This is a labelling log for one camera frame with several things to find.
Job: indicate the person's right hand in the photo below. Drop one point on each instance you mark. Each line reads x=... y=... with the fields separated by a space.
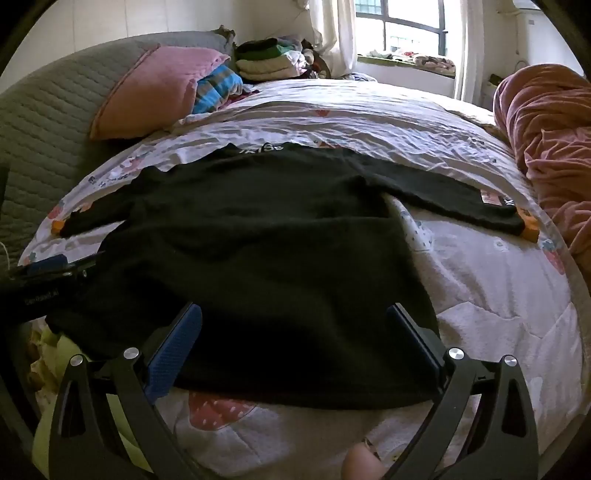
x=360 y=464

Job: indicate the white air conditioner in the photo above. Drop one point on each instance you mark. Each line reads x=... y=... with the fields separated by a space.
x=528 y=5

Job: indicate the pink pillow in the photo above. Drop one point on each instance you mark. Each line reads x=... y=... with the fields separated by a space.
x=147 y=87

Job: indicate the yellow-green cloth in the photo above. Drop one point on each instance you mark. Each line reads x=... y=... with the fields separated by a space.
x=39 y=438

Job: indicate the grey ruffled pillow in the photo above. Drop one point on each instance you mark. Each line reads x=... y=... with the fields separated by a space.
x=189 y=41

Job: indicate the blue striped blanket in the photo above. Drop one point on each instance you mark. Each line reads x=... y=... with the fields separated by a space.
x=214 y=87

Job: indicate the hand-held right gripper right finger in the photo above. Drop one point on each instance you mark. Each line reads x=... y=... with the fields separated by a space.
x=415 y=344

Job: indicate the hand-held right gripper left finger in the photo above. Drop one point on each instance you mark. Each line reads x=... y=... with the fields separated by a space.
x=173 y=355

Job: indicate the strawberry print bedsheet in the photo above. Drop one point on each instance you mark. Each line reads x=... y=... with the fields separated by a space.
x=485 y=300

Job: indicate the cream curtain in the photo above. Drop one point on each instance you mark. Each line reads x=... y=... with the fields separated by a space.
x=332 y=32
x=468 y=46

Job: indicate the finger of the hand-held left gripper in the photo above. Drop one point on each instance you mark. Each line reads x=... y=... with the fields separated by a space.
x=87 y=262
x=46 y=266

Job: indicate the stack of folded clothes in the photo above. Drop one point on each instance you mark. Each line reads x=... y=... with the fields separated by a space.
x=263 y=64

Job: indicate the black sweater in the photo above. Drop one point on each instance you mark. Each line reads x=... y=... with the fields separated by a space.
x=258 y=258

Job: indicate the floral patterned cloth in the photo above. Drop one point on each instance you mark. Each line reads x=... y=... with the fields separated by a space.
x=431 y=62

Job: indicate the pink blanket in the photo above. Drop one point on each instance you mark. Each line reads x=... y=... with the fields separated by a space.
x=554 y=138

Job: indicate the window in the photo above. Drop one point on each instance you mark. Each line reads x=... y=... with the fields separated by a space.
x=411 y=27

